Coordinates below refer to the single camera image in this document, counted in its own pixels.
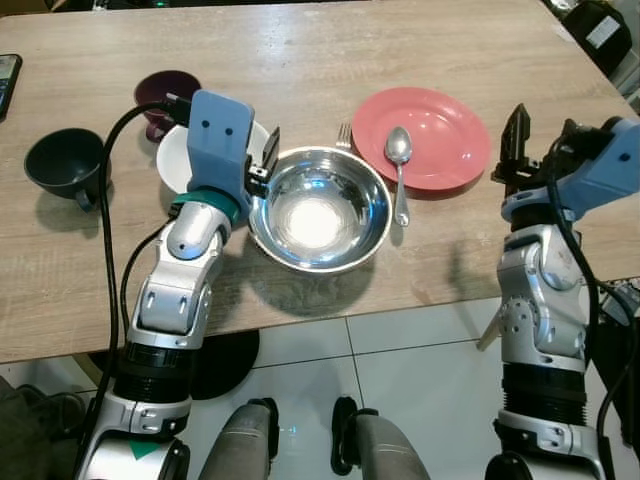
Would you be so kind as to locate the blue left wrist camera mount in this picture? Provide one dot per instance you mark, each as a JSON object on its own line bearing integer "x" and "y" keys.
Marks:
{"x": 220, "y": 140}

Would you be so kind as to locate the black bag with white label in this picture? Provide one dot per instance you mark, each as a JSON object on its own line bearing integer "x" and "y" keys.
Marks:
{"x": 590, "y": 40}

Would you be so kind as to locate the stainless steel bowl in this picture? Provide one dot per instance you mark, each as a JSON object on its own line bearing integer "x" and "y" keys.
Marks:
{"x": 320, "y": 215}

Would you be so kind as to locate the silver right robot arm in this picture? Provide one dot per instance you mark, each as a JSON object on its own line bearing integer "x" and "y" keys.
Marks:
{"x": 540, "y": 300}

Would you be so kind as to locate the metal spoon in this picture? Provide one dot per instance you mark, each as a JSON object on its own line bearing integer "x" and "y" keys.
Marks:
{"x": 399, "y": 150}

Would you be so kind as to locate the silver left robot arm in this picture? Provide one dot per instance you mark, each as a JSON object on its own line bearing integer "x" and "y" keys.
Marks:
{"x": 180, "y": 290}

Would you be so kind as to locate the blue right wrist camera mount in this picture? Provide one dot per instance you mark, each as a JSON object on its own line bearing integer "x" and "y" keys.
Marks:
{"x": 600, "y": 165}

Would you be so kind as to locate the grey left robot leg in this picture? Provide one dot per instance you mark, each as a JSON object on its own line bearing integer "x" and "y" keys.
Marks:
{"x": 240, "y": 445}

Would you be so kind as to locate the white shelf unit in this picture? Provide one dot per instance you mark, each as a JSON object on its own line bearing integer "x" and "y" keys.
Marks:
{"x": 628, "y": 75}

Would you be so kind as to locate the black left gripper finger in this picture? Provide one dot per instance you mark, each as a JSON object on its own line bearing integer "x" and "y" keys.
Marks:
{"x": 271, "y": 148}

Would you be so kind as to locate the black round table base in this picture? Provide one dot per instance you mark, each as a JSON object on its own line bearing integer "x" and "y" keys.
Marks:
{"x": 225, "y": 365}

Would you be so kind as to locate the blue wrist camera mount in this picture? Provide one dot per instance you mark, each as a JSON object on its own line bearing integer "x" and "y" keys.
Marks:
{"x": 600, "y": 165}
{"x": 220, "y": 140}

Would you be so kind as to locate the grey right robot leg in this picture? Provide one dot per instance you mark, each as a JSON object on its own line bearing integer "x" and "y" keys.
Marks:
{"x": 385, "y": 450}

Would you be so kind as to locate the dark cloth heap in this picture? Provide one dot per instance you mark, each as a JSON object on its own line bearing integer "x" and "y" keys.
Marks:
{"x": 30, "y": 430}

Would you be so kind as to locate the metal fork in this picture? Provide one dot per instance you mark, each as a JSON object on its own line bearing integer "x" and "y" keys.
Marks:
{"x": 344, "y": 136}

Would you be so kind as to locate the maroon mug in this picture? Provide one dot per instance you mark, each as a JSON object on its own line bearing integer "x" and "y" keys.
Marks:
{"x": 160, "y": 92}

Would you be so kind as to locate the grey robot leg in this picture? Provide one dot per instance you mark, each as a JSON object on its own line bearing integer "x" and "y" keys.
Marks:
{"x": 385, "y": 450}
{"x": 240, "y": 445}

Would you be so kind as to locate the pink plate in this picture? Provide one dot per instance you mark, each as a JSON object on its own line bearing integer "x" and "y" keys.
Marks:
{"x": 440, "y": 125}

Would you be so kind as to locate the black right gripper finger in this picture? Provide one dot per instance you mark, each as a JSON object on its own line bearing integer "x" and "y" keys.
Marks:
{"x": 502, "y": 168}
{"x": 520, "y": 135}

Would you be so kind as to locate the black smartphone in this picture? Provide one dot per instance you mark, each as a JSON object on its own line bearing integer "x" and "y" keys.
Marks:
{"x": 8, "y": 85}

